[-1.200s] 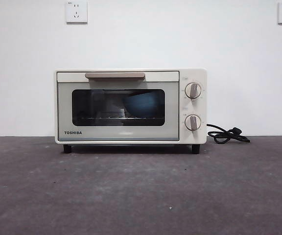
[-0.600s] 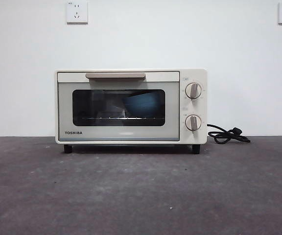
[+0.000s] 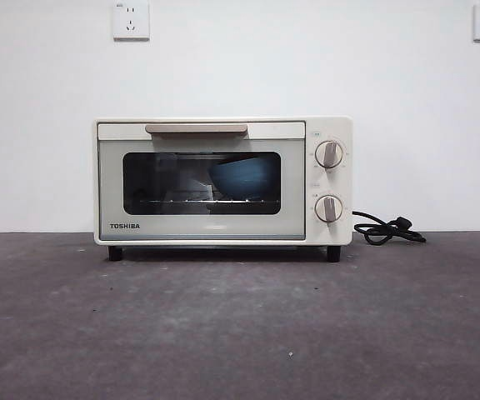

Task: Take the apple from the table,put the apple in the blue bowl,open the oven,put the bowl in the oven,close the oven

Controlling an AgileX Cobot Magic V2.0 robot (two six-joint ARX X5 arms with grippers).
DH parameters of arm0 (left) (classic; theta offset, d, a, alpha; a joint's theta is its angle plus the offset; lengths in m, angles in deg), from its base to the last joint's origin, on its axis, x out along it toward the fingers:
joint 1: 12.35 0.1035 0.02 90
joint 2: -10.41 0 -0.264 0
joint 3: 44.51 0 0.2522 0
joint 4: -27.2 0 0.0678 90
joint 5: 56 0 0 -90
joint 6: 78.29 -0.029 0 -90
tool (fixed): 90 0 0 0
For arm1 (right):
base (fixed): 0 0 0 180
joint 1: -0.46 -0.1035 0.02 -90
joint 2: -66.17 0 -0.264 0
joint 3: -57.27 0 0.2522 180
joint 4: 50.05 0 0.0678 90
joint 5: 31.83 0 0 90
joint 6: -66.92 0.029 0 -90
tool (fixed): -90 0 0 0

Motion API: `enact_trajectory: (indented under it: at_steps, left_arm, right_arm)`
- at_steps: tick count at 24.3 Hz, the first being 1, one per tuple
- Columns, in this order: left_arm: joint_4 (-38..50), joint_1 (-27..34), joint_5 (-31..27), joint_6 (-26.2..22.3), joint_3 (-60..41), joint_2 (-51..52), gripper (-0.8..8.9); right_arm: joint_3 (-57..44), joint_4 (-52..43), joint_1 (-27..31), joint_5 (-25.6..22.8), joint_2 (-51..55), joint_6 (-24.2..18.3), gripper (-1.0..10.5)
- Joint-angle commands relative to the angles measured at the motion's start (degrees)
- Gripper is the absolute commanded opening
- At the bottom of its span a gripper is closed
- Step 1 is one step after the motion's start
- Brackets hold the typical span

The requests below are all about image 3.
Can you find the blue bowl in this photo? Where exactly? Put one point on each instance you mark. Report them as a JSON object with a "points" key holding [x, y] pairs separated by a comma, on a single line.
{"points": [[242, 179]]}

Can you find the cream oven knob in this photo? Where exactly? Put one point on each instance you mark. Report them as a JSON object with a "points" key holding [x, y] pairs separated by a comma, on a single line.
{"points": [[329, 208], [329, 154]]}

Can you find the cream Toshiba toaster oven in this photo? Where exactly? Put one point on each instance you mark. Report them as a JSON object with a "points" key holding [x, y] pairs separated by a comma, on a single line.
{"points": [[331, 125]]}

